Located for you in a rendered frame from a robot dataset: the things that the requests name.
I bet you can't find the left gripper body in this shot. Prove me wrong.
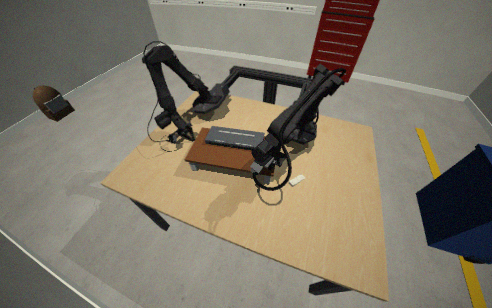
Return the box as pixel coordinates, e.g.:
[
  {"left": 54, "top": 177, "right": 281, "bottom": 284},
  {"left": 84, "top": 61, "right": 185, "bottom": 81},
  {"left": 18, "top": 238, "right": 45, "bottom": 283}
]
[{"left": 250, "top": 149, "right": 286, "bottom": 173}]

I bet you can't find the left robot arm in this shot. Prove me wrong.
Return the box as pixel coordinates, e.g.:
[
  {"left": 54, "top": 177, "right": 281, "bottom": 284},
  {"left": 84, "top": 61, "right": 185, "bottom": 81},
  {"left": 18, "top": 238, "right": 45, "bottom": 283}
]
[{"left": 252, "top": 64, "right": 344, "bottom": 163}]

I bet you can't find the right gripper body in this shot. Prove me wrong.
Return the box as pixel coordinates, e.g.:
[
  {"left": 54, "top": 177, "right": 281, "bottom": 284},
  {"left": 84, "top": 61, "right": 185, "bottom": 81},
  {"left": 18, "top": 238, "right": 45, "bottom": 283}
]
[{"left": 168, "top": 117, "right": 192, "bottom": 140}]

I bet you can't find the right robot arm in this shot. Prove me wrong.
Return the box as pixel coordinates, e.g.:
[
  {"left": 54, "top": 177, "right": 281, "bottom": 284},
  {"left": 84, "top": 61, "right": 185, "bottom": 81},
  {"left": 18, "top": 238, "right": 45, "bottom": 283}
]
[{"left": 142, "top": 45, "right": 222, "bottom": 130}]

